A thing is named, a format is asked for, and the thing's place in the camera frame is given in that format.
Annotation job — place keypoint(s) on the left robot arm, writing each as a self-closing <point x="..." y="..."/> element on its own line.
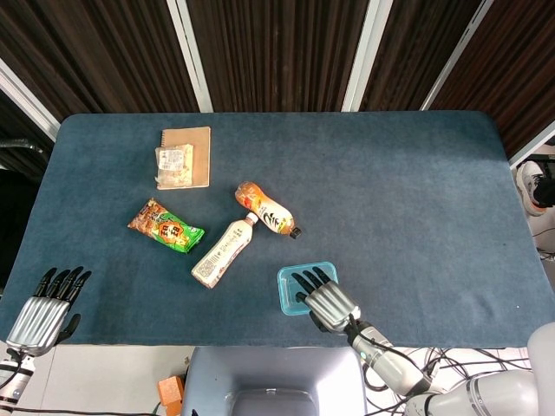
<point x="13" y="377"/>

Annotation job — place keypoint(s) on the blue table cloth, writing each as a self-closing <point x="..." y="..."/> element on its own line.
<point x="390" y="173"/>

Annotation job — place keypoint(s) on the blue plastic lid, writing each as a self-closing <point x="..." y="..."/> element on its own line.
<point x="286" y="299"/>

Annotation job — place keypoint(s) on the white frame post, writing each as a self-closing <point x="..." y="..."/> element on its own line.
<point x="362" y="56"/>
<point x="26" y="93"/>
<point x="533" y="149"/>
<point x="193" y="56"/>
<point x="455" y="56"/>

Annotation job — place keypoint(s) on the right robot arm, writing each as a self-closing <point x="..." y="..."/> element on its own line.
<point x="390" y="364"/>

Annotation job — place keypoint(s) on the white milk tea bottle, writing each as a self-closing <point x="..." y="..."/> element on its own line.
<point x="225" y="249"/>

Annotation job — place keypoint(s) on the orange wooden block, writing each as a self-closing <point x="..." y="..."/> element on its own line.
<point x="170" y="388"/>

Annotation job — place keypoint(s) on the orange tea bottle black cap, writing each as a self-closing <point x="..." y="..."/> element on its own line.
<point x="269" y="212"/>

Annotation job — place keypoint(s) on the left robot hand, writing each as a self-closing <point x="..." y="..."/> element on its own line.
<point x="39" y="316"/>

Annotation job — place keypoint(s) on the grey robot torso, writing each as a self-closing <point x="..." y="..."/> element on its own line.
<point x="273" y="368"/>

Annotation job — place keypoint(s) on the clear bread packet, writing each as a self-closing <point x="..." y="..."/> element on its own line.
<point x="173" y="167"/>

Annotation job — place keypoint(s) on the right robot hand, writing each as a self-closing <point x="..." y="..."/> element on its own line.
<point x="331" y="303"/>

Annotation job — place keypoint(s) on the brown spiral notebook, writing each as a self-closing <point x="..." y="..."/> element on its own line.
<point x="201" y="156"/>

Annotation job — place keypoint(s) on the green snack bag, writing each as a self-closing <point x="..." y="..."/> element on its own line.
<point x="167" y="227"/>

